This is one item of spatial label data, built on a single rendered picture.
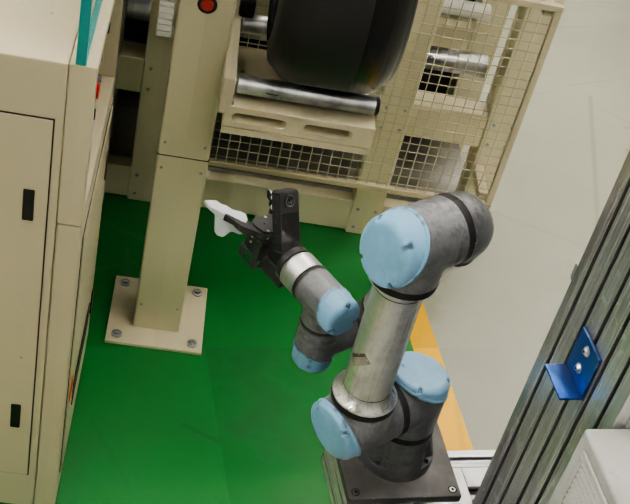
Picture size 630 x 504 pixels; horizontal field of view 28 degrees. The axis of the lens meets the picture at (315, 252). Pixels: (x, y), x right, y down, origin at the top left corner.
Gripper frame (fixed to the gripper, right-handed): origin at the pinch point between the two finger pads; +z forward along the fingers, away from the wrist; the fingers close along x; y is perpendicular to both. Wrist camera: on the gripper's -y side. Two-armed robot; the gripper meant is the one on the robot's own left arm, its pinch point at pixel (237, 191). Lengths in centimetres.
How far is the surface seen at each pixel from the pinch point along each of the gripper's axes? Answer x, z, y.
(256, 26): 56, 68, 8
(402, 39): 54, 21, -17
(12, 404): -21, 25, 73
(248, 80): 39, 47, 9
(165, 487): 20, 12, 105
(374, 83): 55, 25, -3
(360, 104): 60, 31, 7
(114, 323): 36, 67, 101
